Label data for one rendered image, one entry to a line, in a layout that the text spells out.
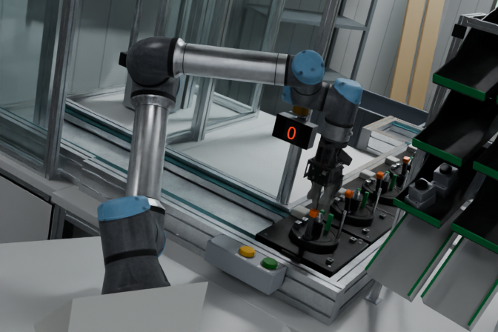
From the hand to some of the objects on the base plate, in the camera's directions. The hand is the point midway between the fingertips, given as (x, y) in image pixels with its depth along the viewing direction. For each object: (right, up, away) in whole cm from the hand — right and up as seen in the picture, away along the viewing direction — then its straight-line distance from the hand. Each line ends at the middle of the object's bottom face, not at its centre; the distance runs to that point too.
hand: (319, 204), depth 186 cm
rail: (-34, -13, +10) cm, 38 cm away
